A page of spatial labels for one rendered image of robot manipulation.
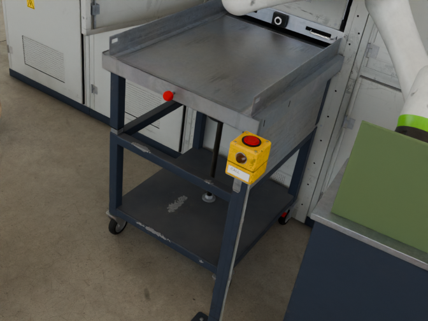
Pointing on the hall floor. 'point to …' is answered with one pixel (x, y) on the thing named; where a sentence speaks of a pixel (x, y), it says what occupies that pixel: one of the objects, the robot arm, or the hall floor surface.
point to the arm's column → (355, 283)
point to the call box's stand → (227, 251)
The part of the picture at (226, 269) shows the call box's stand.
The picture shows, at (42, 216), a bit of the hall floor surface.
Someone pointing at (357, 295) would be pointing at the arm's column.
